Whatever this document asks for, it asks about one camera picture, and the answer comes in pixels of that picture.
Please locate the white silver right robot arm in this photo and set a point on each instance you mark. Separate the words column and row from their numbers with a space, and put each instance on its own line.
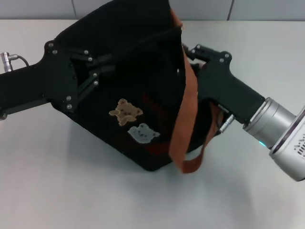
column 278, row 133

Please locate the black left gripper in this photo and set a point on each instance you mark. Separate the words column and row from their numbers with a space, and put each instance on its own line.
column 35, row 81

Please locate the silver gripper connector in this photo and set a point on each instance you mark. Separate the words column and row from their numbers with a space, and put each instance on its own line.
column 226, row 123
column 6, row 61

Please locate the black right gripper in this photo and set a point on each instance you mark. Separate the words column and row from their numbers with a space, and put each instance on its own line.
column 226, row 88

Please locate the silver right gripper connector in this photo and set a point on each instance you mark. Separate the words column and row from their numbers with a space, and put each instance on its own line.
column 226, row 123

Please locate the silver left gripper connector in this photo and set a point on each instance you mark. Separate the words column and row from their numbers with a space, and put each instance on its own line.
column 6, row 61

